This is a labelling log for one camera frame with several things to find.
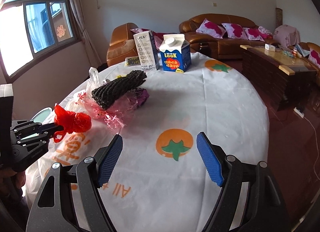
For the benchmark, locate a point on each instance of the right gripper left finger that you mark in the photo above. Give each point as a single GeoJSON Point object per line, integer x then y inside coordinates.
{"type": "Point", "coordinates": [53, 208]}

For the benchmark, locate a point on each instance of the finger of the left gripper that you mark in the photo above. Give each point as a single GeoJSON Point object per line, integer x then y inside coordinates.
{"type": "Point", "coordinates": [29, 126]}
{"type": "Point", "coordinates": [35, 138]}

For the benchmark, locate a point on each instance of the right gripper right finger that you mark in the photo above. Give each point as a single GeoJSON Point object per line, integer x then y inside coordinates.
{"type": "Point", "coordinates": [250, 198]}

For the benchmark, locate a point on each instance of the red plastic bag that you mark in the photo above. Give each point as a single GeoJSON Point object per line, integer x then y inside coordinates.
{"type": "Point", "coordinates": [70, 122]}

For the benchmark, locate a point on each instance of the pink cellophane wrapper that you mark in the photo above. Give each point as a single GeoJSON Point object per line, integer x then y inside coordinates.
{"type": "Point", "coordinates": [117, 116]}

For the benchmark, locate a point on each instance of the clear plastic bag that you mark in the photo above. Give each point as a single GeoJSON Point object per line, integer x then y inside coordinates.
{"type": "Point", "coordinates": [85, 89]}

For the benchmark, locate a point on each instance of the mint green trash bin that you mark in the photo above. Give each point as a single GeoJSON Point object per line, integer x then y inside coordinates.
{"type": "Point", "coordinates": [40, 116]}

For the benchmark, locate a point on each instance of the person's left hand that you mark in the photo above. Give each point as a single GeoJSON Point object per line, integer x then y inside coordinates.
{"type": "Point", "coordinates": [10, 177]}

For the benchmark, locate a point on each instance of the black foam net sleeve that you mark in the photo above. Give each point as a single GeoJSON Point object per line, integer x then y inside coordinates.
{"type": "Point", "coordinates": [107, 94]}

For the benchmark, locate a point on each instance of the white power strip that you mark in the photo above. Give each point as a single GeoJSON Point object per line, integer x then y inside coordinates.
{"type": "Point", "coordinates": [298, 112]}

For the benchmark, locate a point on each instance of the purple foil wrapper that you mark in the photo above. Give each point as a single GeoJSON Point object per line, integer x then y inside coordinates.
{"type": "Point", "coordinates": [138, 97]}

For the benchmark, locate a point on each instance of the white orange-print tablecloth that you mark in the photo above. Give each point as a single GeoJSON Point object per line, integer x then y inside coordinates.
{"type": "Point", "coordinates": [160, 182]}

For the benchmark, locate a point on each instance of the dark seaweed snack packet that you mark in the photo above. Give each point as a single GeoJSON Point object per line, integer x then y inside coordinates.
{"type": "Point", "coordinates": [132, 61]}

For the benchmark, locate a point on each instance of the brown leather chaise sofa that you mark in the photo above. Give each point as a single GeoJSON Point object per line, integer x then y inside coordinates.
{"type": "Point", "coordinates": [122, 44]}

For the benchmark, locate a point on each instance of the wooden coffee table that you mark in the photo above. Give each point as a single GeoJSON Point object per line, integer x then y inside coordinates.
{"type": "Point", "coordinates": [287, 81]}

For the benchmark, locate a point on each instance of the tall white blue carton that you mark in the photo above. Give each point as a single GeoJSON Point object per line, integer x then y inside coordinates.
{"type": "Point", "coordinates": [146, 49]}

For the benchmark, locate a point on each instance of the pink pillow on chaise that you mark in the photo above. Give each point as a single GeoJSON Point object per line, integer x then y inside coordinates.
{"type": "Point", "coordinates": [158, 36]}

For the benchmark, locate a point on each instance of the beige curtain right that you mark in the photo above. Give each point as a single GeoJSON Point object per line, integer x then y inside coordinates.
{"type": "Point", "coordinates": [91, 52]}

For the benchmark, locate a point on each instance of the blue Look milk carton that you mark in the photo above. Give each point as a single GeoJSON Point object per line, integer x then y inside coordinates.
{"type": "Point", "coordinates": [175, 53]}

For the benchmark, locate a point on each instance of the small white box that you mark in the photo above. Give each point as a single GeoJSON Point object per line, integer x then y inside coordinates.
{"type": "Point", "coordinates": [270, 47]}

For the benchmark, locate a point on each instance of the brown leather back sofa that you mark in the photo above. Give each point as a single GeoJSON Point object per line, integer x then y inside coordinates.
{"type": "Point", "coordinates": [224, 48]}

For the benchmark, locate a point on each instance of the pink covered appliance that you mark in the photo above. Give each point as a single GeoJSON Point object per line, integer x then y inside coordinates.
{"type": "Point", "coordinates": [286, 35]}

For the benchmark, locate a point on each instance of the pink white pillow right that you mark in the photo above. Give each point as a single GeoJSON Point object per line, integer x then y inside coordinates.
{"type": "Point", "coordinates": [258, 34]}

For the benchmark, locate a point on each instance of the pink white pillow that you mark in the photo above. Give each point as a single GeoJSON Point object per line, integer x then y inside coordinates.
{"type": "Point", "coordinates": [211, 29]}
{"type": "Point", "coordinates": [258, 34]}
{"type": "Point", "coordinates": [235, 31]}

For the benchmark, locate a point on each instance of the pink white pillow middle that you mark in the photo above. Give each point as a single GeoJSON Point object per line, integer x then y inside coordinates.
{"type": "Point", "coordinates": [235, 31]}

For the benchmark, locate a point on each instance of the pink white pillow left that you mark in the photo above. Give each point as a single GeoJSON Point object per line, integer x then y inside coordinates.
{"type": "Point", "coordinates": [211, 29]}

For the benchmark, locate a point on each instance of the window with dark frame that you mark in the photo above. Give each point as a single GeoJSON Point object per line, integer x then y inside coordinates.
{"type": "Point", "coordinates": [31, 31]}

